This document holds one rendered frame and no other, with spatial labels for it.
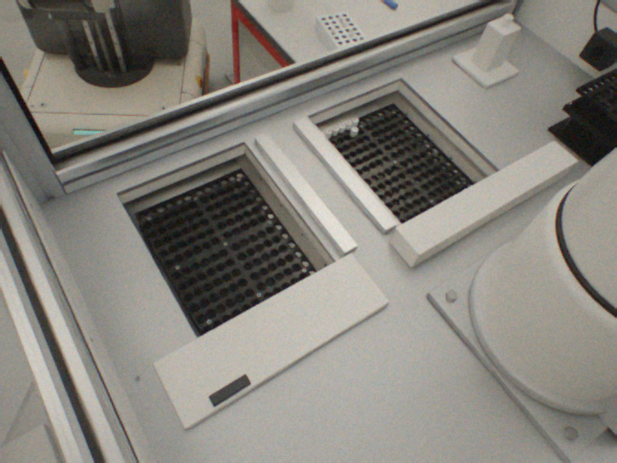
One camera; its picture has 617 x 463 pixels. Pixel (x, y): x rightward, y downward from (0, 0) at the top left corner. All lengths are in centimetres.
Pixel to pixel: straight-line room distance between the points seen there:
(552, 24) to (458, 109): 30
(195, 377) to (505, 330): 35
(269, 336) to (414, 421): 19
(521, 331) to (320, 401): 23
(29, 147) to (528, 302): 58
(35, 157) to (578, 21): 92
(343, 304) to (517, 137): 44
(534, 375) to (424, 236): 20
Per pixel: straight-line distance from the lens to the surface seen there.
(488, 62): 94
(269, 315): 57
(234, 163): 85
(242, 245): 71
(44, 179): 69
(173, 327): 59
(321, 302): 58
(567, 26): 108
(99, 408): 42
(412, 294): 63
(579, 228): 48
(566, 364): 56
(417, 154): 83
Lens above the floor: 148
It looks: 57 degrees down
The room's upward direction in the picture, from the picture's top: 9 degrees clockwise
